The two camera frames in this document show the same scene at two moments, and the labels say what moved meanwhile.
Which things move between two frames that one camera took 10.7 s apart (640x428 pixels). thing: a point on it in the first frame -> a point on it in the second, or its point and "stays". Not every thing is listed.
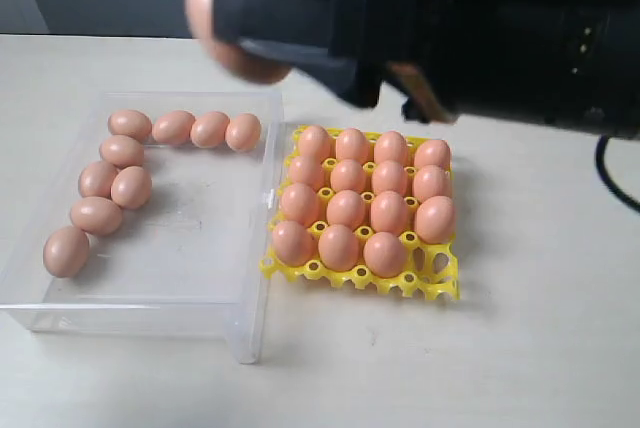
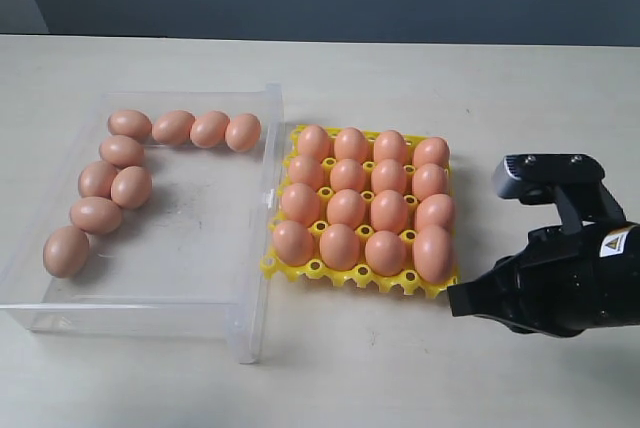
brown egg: (389, 176) stays
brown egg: (307, 169) stays
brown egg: (242, 63) -> (433, 252)
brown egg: (389, 212) stays
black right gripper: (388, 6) -> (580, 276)
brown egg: (293, 243) stays
